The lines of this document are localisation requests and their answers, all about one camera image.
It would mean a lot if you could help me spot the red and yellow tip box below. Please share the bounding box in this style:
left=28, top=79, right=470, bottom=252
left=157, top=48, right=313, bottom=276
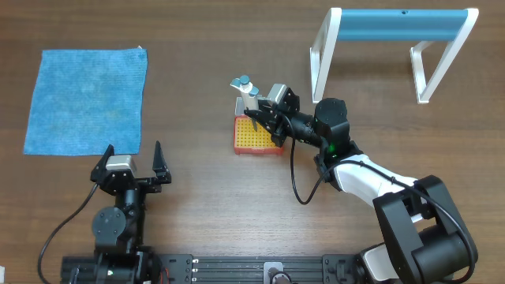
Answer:
left=233, top=96, right=285, bottom=156

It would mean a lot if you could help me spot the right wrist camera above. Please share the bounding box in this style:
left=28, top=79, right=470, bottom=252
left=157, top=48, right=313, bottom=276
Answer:
left=266, top=83, right=289, bottom=107

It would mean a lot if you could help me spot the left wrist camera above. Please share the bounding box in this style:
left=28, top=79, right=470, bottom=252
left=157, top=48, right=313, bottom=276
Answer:
left=105, top=154, right=138, bottom=179

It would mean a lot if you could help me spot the white and blue stand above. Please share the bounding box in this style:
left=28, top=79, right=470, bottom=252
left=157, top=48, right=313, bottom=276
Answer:
left=309, top=6, right=481, bottom=105

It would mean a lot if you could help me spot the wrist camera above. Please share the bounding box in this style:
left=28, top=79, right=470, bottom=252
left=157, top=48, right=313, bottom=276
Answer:
left=266, top=83, right=289, bottom=107
left=105, top=154, right=138, bottom=179

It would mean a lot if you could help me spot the white pipette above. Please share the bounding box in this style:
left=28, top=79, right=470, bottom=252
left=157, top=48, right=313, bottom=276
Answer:
left=230, top=74, right=262, bottom=133

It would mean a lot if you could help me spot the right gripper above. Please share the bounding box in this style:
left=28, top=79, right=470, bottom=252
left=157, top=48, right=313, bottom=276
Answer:
left=243, top=87, right=301, bottom=148

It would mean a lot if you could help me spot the mounting rail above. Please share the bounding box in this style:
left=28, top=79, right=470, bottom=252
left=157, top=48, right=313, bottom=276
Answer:
left=61, top=254, right=364, bottom=284

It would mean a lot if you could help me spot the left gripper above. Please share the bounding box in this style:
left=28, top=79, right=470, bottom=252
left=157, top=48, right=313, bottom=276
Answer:
left=90, top=140, right=173, bottom=196

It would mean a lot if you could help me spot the blue cloth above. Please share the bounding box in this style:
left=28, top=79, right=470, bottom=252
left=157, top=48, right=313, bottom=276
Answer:
left=22, top=47, right=149, bottom=156

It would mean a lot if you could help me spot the black cable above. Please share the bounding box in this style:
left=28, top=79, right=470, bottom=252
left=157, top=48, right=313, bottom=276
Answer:
left=289, top=116, right=477, bottom=283
left=37, top=181, right=100, bottom=284

